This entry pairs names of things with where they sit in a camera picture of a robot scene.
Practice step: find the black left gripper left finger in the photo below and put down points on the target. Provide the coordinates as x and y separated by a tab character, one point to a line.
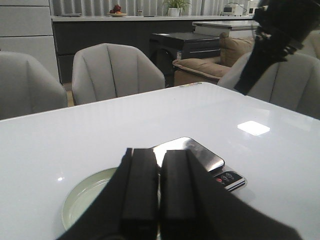
127	207

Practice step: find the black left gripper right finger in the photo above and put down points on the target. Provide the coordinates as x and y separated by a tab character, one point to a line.
194	206

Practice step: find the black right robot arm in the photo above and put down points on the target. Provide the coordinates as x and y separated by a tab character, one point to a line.
283	26

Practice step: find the black silver kitchen scale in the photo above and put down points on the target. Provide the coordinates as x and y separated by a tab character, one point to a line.
214	164

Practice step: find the light green round plate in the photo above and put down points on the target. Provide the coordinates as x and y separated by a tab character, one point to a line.
82	195

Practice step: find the beige cushioned seat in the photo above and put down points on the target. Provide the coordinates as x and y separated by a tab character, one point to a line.
212	69

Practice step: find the grey upholstered chair right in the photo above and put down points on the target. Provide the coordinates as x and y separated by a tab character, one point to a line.
107	71

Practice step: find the grey upholstered chair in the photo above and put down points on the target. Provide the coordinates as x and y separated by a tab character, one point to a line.
107	71
26	87
293	84

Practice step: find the grey upholstered chair left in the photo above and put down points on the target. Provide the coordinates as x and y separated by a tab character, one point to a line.
26	87

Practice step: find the dark kitchen counter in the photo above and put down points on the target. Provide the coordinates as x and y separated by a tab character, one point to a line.
72	34

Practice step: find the fruit bowl on counter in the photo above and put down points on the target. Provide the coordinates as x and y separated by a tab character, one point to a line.
116	11

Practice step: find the potted green plant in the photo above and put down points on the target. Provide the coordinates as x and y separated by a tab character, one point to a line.
174	8

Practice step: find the white toaster oven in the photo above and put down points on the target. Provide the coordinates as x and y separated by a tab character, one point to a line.
233	9

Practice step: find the white drawer cabinet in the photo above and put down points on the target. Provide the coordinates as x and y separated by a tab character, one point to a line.
26	27

